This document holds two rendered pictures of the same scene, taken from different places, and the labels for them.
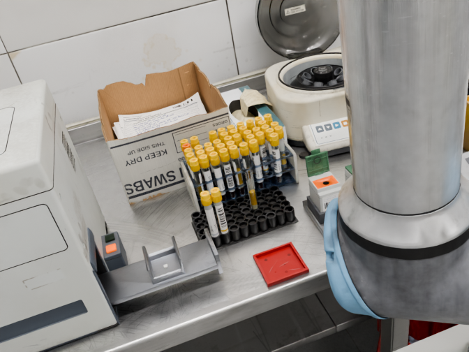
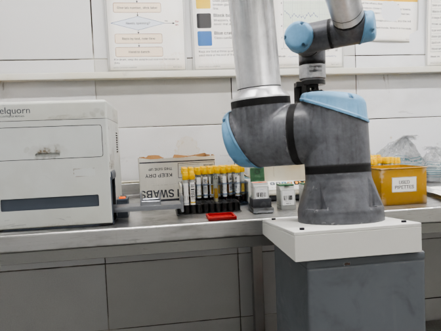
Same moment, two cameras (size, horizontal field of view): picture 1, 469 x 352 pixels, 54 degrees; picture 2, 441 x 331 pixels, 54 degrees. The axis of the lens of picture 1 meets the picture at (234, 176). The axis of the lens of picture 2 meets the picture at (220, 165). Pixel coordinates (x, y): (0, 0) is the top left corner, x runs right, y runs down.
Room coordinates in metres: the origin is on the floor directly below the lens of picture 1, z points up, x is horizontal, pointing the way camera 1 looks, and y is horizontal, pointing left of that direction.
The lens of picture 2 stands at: (-0.54, -0.11, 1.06)
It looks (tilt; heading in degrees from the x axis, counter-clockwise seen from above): 3 degrees down; 3
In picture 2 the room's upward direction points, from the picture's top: 2 degrees counter-clockwise
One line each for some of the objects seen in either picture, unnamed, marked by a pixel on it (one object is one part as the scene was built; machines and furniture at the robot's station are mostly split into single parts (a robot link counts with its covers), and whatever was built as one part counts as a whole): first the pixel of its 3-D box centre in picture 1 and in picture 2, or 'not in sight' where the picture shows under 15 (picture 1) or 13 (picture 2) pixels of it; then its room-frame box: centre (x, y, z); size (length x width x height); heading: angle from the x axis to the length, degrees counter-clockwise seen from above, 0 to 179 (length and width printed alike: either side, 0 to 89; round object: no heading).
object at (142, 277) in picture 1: (151, 269); (142, 201); (0.52, 0.15, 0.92); 0.21 x 0.07 x 0.05; 101
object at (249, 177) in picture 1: (252, 194); (215, 190); (0.64, -0.02, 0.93); 0.01 x 0.01 x 0.10
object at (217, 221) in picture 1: (239, 198); (207, 190); (0.64, 0.00, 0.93); 0.17 x 0.09 x 0.11; 102
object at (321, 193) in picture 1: (325, 196); (259, 194); (0.61, -0.14, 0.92); 0.05 x 0.04 x 0.06; 9
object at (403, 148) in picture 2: not in sight; (396, 159); (1.21, -0.71, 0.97); 0.26 x 0.17 x 0.19; 116
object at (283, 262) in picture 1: (280, 263); (220, 216); (0.52, -0.04, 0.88); 0.07 x 0.07 x 0.01; 11
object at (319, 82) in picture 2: not in sight; (310, 102); (0.71, -0.30, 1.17); 0.09 x 0.08 x 0.12; 96
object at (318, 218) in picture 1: (326, 209); (260, 203); (0.61, -0.14, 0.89); 0.09 x 0.05 x 0.04; 9
